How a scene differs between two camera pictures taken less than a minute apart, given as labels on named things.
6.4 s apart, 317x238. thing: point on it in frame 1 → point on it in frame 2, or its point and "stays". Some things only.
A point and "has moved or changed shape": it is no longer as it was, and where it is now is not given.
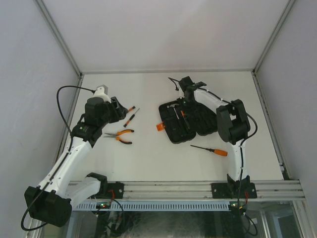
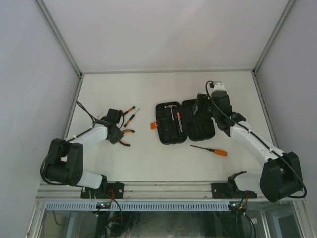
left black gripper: x=120 y=112 → x=119 y=136
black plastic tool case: x=181 y=122 has moved or changed shape
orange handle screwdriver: x=216 y=151 stays
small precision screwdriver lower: x=131 y=118 stays
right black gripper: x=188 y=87 → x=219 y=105
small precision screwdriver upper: x=131 y=108 stays
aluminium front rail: x=165 y=190 stays
